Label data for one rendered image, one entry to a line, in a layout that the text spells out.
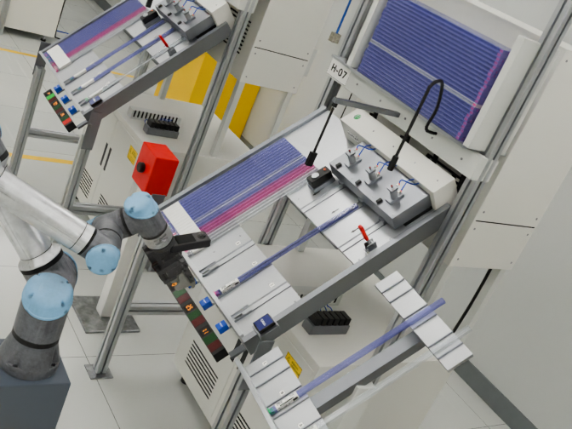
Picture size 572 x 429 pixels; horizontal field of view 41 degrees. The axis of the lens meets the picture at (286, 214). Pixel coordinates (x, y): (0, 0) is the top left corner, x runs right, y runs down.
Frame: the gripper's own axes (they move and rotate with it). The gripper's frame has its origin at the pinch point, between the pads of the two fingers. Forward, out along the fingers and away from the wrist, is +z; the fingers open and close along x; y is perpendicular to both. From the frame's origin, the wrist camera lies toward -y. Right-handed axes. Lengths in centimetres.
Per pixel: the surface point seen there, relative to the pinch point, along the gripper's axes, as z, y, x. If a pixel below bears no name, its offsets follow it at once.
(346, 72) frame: -5, -81, -41
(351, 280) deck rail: 11.7, -37.2, 20.9
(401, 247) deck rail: 12, -55, 21
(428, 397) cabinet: 91, -51, 21
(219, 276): 9.8, -7.9, -6.6
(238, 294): 9.9, -9.2, 4.1
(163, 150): 17, -20, -87
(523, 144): 3, -101, 21
